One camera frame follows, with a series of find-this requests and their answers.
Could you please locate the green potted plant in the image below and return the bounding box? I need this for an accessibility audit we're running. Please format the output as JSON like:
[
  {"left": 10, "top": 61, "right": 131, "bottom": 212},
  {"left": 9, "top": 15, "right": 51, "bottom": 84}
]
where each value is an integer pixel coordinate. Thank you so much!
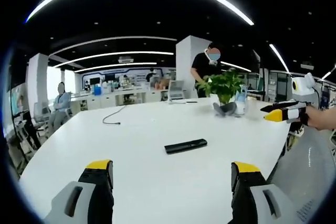
[{"left": 196, "top": 68, "right": 245, "bottom": 107}]

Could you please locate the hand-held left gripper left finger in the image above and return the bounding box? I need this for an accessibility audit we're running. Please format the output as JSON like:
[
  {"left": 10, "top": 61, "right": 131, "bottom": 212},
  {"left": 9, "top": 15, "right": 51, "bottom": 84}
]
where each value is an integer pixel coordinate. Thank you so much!
[{"left": 43, "top": 159, "right": 115, "bottom": 224}]

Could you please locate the grey object under plant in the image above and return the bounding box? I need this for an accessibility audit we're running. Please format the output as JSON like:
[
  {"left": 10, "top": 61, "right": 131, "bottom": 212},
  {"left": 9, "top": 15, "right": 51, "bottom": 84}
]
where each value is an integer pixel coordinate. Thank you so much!
[{"left": 212, "top": 102, "right": 237, "bottom": 117}]

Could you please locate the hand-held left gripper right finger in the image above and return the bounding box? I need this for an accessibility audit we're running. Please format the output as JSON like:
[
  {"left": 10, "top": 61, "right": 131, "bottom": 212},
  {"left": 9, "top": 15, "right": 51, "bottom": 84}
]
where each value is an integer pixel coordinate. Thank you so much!
[{"left": 227, "top": 161, "right": 297, "bottom": 224}]

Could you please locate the black remote control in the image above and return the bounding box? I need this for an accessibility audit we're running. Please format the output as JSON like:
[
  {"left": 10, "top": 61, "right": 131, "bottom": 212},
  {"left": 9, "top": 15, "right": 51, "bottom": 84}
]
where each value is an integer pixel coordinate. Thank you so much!
[{"left": 164, "top": 138, "right": 208, "bottom": 155}]

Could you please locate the white office chair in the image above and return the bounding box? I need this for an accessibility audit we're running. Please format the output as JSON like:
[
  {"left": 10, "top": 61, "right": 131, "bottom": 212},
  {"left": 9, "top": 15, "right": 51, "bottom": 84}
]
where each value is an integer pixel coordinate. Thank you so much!
[{"left": 166, "top": 79, "right": 187, "bottom": 104}]

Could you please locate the person's right hand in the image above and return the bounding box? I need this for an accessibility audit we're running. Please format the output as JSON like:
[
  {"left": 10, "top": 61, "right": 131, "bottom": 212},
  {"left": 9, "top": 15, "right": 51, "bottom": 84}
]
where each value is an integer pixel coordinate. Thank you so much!
[{"left": 306, "top": 105, "right": 336, "bottom": 131}]

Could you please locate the white counter with cabinets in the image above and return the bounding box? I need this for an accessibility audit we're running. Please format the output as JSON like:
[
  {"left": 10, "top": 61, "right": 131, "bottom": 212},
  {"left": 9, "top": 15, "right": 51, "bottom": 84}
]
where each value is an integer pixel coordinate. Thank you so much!
[{"left": 68, "top": 87, "right": 169, "bottom": 112}]

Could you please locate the black cable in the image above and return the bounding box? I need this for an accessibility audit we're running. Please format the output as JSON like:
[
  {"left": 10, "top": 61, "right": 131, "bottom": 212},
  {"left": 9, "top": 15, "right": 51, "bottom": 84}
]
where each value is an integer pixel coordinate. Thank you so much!
[{"left": 102, "top": 105, "right": 127, "bottom": 125}]

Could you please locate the clear plastic cup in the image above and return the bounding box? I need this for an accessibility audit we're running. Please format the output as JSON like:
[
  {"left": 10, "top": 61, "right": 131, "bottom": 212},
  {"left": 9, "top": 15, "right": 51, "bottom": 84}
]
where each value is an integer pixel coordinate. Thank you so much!
[{"left": 245, "top": 97, "right": 258, "bottom": 119}]

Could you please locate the grey office chair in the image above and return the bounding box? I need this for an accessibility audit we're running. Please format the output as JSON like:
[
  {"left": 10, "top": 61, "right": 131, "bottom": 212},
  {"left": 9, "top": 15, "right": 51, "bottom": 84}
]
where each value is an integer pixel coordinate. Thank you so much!
[{"left": 31, "top": 100, "right": 53, "bottom": 141}]

